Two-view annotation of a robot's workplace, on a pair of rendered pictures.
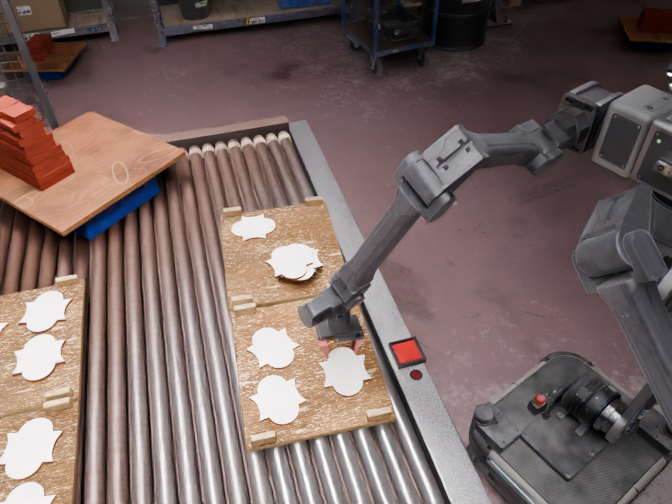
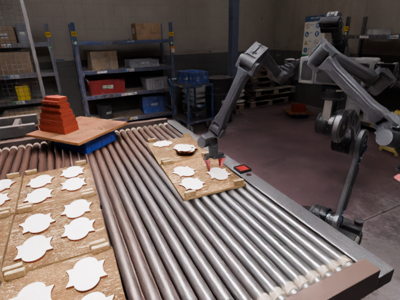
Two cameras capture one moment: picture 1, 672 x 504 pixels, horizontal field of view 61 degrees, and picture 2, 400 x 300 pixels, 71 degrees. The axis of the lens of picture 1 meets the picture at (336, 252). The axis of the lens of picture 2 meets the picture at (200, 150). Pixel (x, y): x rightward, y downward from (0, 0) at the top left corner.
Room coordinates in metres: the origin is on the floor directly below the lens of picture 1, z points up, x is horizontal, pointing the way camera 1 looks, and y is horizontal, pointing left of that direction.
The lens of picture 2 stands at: (-0.53, 0.32, 1.66)
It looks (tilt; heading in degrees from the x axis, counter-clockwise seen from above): 22 degrees down; 350
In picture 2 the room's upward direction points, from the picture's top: 1 degrees counter-clockwise
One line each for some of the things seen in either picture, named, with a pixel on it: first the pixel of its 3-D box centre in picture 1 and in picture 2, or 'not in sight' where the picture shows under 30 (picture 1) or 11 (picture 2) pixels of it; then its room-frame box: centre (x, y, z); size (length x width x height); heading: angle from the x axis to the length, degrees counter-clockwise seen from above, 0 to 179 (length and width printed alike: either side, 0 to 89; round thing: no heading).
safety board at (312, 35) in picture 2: not in sight; (313, 37); (5.70, -3.43, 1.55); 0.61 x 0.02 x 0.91; 16
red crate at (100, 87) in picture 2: not in sight; (106, 85); (5.29, 1.15, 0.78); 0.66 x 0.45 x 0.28; 106
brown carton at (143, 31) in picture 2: not in sight; (146, 31); (5.52, 0.27, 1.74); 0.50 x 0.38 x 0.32; 106
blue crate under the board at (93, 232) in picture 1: (93, 188); (86, 137); (1.54, 0.81, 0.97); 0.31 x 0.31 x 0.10; 55
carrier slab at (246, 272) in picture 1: (281, 251); (177, 149); (1.26, 0.17, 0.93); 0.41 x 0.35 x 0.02; 11
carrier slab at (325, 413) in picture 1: (306, 362); (200, 174); (0.85, 0.08, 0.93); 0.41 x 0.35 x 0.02; 12
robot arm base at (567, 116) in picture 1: (565, 128); (287, 70); (1.10, -0.51, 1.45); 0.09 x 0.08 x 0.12; 36
